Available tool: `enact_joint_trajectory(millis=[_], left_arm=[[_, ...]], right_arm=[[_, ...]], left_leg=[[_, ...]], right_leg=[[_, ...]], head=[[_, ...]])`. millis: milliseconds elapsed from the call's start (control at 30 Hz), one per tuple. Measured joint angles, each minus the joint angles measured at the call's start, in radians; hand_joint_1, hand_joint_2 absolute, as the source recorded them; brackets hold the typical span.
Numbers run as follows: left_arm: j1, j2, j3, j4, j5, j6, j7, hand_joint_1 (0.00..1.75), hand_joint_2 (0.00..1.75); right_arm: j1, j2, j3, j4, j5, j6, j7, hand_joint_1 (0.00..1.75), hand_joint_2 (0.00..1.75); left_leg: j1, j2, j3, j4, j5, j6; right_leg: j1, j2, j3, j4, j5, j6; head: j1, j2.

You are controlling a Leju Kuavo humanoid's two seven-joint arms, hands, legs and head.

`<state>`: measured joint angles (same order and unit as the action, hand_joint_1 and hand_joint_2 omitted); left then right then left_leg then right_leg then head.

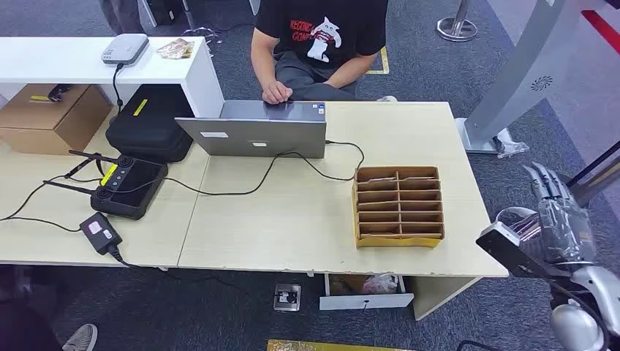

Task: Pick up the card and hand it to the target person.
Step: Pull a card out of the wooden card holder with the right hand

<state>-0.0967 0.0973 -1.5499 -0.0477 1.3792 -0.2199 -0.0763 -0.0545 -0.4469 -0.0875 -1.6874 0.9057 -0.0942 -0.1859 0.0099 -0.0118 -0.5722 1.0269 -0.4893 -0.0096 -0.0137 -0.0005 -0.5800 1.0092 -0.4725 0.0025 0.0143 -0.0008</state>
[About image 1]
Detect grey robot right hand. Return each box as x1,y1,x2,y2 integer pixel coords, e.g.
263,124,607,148
522,162,598,266

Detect person's right hand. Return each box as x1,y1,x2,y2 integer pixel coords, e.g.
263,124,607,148
262,80,293,105

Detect person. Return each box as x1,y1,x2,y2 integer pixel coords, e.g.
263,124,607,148
251,0,390,102

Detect beige card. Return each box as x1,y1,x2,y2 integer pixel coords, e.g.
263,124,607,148
357,177,398,188

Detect cardboard card organizer box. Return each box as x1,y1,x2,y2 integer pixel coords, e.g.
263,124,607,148
352,166,445,249

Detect standing person's legs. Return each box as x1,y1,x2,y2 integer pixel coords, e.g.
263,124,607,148
98,0,147,36

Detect chrome chair base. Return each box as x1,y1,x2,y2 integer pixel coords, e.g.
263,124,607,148
496,206,542,244

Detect silver laptop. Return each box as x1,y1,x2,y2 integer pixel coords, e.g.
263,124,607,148
175,99,328,160

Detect dark metal stand poles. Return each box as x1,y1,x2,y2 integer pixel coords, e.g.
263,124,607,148
565,140,620,208

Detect clear plastic bag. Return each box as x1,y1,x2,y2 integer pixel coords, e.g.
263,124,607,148
493,127,530,160

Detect shiny snack packet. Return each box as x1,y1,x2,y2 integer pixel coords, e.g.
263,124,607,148
156,37,196,61

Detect black zippered carrying case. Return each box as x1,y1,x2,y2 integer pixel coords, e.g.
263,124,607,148
105,84,195,165

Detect white router box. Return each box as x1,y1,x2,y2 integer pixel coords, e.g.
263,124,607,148
100,32,151,66

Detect grey gate pillar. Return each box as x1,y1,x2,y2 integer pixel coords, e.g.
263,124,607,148
454,0,620,156

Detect black remote controller with antennas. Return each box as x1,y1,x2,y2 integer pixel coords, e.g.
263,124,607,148
42,149,170,222

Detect chrome stanchion base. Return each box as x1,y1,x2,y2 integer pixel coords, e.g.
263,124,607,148
436,0,480,42

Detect pink plastic bag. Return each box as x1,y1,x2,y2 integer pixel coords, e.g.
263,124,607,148
362,274,399,295

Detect metal floor socket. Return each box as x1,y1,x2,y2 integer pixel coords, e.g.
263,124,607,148
273,283,302,312

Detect white side shelf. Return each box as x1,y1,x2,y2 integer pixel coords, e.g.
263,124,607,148
0,35,226,119

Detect white open drawer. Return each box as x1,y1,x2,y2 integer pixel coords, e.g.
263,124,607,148
319,273,415,312

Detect small black object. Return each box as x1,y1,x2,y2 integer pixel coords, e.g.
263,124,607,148
47,84,75,103

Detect black power adapter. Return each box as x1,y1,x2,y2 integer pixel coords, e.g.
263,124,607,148
79,212,124,256

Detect brown cardboard box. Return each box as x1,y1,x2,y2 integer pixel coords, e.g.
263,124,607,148
0,83,114,156

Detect grey shoe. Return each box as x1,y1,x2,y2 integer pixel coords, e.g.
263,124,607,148
61,323,99,351

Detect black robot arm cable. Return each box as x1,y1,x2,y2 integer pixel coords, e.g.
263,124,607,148
546,276,612,351

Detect chrome wire frame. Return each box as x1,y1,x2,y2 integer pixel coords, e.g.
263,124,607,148
181,26,224,46

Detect black laptop power cable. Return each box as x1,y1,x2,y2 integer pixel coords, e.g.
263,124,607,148
162,140,366,197

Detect black router cable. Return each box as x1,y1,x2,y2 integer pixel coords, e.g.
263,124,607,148
111,62,126,110

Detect black adapter cable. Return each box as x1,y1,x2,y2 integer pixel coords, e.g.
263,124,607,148
0,216,83,233

